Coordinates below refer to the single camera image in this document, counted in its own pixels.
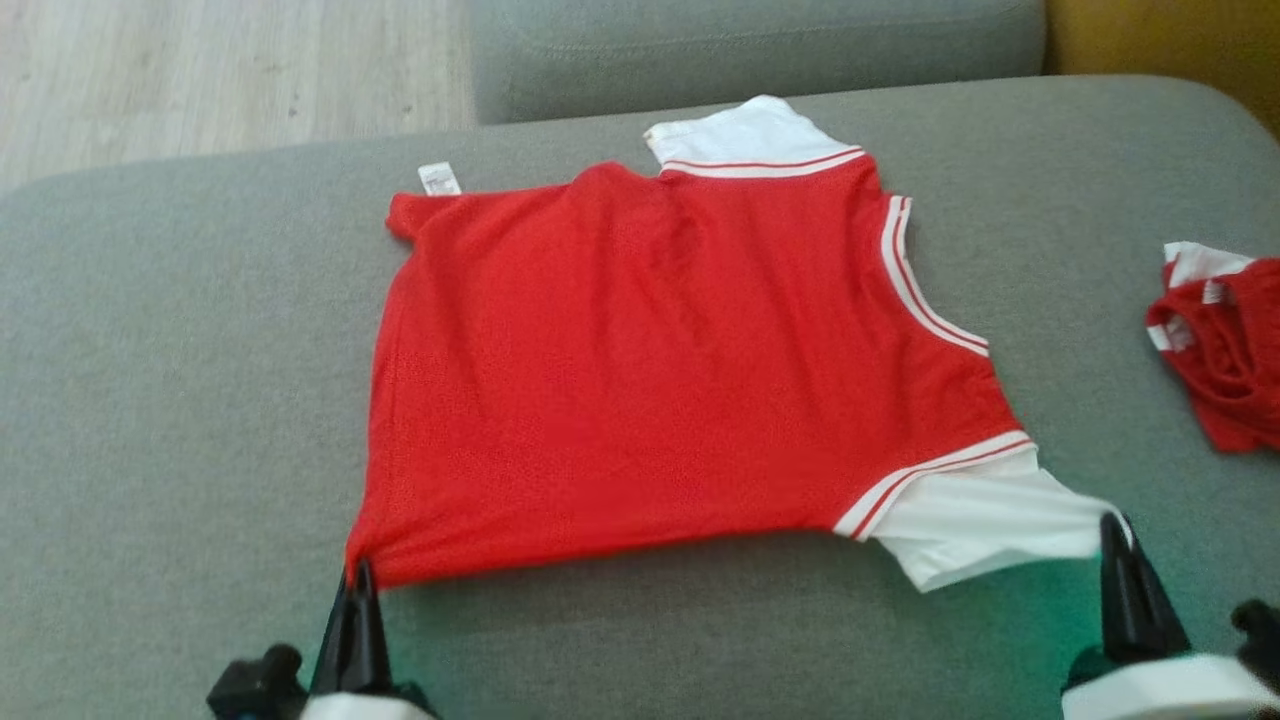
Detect grey sofa back cushion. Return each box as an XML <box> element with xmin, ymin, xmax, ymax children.
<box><xmin>470</xmin><ymin>0</ymin><xmax>1048</xmax><ymax>126</ymax></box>

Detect red shirt with white sleeves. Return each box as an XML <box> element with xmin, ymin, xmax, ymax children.
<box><xmin>345</xmin><ymin>95</ymin><xmax>1136</xmax><ymax>593</ymax></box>

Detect red shorts with white trim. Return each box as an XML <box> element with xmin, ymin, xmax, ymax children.
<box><xmin>1145</xmin><ymin>241</ymin><xmax>1280</xmax><ymax>454</ymax></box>

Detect grey sofa seat cushion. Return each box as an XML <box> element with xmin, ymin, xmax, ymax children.
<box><xmin>0</xmin><ymin>75</ymin><xmax>1280</xmax><ymax>720</ymax></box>

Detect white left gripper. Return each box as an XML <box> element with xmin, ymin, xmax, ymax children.
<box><xmin>300</xmin><ymin>562</ymin><xmax>436</xmax><ymax>720</ymax></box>

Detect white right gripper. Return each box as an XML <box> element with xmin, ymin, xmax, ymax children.
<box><xmin>1062</xmin><ymin>512</ymin><xmax>1280</xmax><ymax>720</ymax></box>

